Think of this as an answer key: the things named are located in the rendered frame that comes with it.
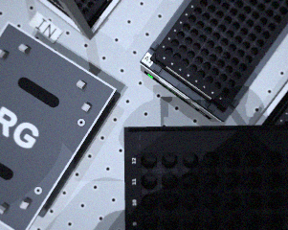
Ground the black microplate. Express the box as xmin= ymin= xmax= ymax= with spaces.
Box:
xmin=267 ymin=98 xmax=288 ymax=125
xmin=262 ymin=91 xmax=288 ymax=126
xmin=47 ymin=0 xmax=113 ymax=28
xmin=123 ymin=125 xmax=288 ymax=230
xmin=150 ymin=0 xmax=288 ymax=112

